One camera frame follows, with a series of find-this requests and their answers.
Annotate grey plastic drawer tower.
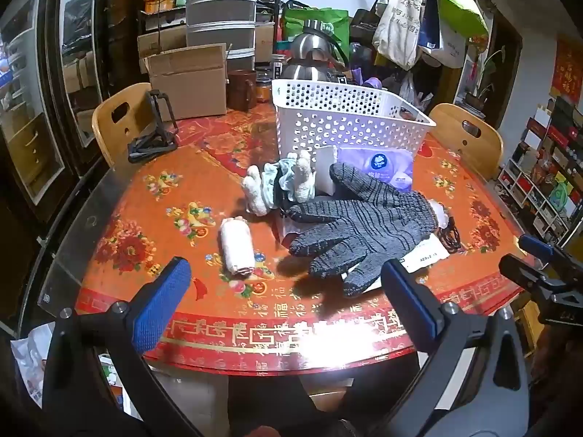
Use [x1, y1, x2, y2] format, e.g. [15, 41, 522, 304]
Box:
[186, 0, 258, 71]

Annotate shelf with assorted boxes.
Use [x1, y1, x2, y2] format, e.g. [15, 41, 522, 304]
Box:
[496, 95, 583, 247]

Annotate white sock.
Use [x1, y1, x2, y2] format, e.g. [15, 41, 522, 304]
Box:
[241, 166, 269, 216]
[291, 152, 316, 203]

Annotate jar with orange contents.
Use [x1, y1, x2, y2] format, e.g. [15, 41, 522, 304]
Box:
[255, 67, 274, 103]

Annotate red wall poster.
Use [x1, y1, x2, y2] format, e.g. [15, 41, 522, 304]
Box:
[551, 36, 583, 96]

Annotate beige printed tote bag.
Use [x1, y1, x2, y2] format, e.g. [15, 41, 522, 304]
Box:
[372, 0, 426, 71]

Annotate rolled white cloth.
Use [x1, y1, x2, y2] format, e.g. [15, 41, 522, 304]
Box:
[220, 218, 257, 278]

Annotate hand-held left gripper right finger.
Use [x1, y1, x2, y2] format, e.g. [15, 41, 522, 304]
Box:
[380, 259, 531, 437]

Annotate person's legs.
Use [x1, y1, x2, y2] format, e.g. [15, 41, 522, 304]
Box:
[223, 353, 433, 437]

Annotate bright green hanging bag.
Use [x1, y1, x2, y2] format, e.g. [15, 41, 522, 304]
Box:
[428, 0, 489, 39]

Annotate red floral tablecloth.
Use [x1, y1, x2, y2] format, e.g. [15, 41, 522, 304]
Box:
[75, 100, 538, 376]

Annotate black folding phone stand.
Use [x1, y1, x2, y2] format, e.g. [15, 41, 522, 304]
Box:
[128, 90, 179, 165]

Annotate light blue cloth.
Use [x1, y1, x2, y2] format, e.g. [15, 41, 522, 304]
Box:
[262, 158, 301, 205]

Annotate gourd-shaped steel kettle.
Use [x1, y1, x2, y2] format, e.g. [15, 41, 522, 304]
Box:
[278, 20, 349, 83]

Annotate white plastic bag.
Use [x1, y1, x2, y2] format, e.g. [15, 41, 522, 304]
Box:
[11, 323, 55, 406]

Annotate grey knit glove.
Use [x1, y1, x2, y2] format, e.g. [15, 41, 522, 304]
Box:
[287, 162, 438, 298]

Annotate potted plant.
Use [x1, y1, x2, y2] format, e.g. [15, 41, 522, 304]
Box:
[465, 46, 506, 110]

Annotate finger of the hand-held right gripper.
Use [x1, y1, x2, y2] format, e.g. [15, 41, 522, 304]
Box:
[519, 234, 583, 269]
[498, 255, 570, 301]

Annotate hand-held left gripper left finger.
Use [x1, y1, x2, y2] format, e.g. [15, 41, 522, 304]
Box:
[43, 257, 203, 437]

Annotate green shopping bag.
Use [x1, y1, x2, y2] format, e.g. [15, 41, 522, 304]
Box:
[282, 2, 351, 51]

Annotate wooden chair with handle hole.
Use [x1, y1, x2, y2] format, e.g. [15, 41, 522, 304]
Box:
[428, 103, 504, 180]
[92, 83, 156, 167]

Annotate open cardboard box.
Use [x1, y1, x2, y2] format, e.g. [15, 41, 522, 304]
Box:
[145, 43, 228, 121]

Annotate brown mug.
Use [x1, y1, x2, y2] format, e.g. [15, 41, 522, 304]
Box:
[227, 69, 258, 111]

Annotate clear plastic bag with label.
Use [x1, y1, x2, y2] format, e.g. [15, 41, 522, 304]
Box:
[275, 200, 462, 292]

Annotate dark glass-door cabinet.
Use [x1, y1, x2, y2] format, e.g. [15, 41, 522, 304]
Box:
[0, 0, 110, 224]

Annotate purple tissue pack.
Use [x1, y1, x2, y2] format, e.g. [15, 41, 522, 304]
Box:
[316, 146, 414, 196]

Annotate white perforated plastic basket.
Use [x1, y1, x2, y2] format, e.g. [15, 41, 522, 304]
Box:
[272, 79, 437, 178]

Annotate white and blue bag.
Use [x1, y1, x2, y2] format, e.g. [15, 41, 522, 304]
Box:
[416, 0, 470, 69]

